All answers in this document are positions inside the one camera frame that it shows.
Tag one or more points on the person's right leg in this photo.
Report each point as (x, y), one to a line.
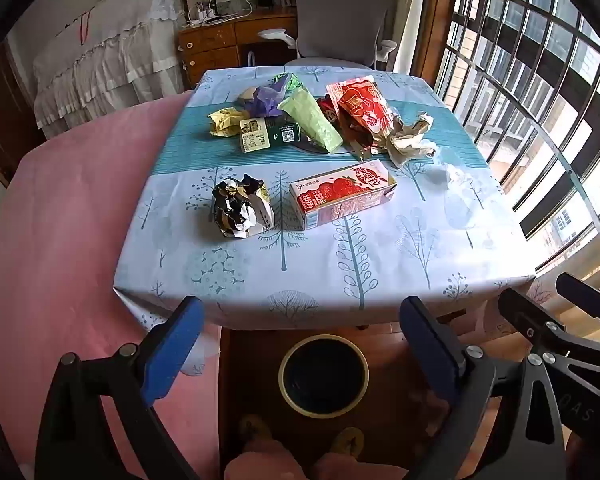
(355, 470)

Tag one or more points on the dark wooden cabinet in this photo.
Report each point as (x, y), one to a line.
(5, 110)

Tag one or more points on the white lace cover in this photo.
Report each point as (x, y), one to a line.
(105, 60)

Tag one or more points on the yellow wrapper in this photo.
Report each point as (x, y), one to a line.
(225, 122)

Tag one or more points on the yellow slipper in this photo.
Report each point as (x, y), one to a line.
(347, 441)
(257, 427)

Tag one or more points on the pink blanket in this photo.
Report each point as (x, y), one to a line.
(70, 235)

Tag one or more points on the purple plastic bag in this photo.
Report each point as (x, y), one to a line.
(266, 102)

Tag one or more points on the pale curtain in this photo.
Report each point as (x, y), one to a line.
(410, 10)

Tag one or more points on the clear plastic wrapper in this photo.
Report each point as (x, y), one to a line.
(457, 195)

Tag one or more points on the red strawberry milk carton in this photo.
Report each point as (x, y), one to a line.
(340, 195)

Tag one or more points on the light green plastic bag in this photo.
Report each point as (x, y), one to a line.
(312, 120)

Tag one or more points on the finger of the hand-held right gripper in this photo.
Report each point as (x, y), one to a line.
(520, 310)
(585, 292)

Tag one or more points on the window grille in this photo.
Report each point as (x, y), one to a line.
(560, 205)

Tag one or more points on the person's left leg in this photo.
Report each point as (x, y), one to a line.
(265, 465)

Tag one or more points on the beige paper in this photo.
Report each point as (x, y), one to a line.
(410, 140)

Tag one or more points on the crumpled green paper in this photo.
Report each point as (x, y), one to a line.
(292, 81)

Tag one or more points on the grey office chair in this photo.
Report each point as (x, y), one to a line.
(335, 15)

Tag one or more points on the dark green carton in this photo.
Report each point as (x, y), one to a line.
(280, 134)

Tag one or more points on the wooden desk with drawers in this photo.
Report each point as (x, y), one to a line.
(215, 42)

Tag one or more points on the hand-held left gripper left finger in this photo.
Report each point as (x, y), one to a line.
(175, 340)

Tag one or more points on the person's leg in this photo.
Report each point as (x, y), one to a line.
(265, 465)
(355, 470)

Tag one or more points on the black gold wrapper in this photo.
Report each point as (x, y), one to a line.
(240, 207)

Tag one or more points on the red snack bag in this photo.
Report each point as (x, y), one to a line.
(362, 105)

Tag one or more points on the round yellow-rimmed trash bin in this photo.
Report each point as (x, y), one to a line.
(325, 375)

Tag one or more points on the small beige box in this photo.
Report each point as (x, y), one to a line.
(246, 95)

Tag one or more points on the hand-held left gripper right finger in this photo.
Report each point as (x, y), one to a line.
(422, 345)

